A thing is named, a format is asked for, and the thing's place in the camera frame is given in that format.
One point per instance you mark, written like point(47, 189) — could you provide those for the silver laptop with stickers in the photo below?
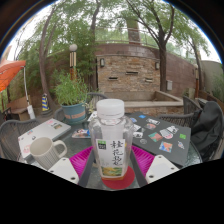
point(43, 131)

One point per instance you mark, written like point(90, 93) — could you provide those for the orange patio umbrella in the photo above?
point(11, 73)

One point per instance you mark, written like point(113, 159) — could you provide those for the yellow and blue striped cone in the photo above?
point(45, 104)

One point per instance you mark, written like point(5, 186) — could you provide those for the grey wall box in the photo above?
point(169, 85)

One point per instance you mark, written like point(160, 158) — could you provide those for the wooden bench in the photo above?
point(18, 106)

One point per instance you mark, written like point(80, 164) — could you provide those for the white umbrella pole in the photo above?
point(31, 111)

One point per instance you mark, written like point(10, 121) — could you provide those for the black backpack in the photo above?
point(208, 126)

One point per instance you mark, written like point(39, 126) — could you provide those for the tree with dark forked trunk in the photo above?
point(162, 63)

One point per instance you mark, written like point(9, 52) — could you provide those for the green plant in blue pot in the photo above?
point(70, 93)

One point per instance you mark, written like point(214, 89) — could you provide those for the flat round red coaster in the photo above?
point(128, 178)

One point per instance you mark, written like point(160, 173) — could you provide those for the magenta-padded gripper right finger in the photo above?
point(144, 159)

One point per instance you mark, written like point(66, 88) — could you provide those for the black wall lantern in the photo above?
point(157, 65)
point(102, 62)

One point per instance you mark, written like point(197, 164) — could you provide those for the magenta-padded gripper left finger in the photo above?
point(80, 160)

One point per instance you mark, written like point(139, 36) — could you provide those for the white ribbed mug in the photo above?
point(45, 151)

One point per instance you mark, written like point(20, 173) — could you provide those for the tree with curved trunk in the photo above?
point(45, 66)

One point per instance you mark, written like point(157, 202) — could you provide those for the small colourful sticker card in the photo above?
point(80, 133)

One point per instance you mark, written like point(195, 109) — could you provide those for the black laptop with stickers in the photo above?
point(166, 133)

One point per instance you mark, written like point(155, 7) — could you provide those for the clear white-capped drink bottle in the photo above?
point(111, 146)

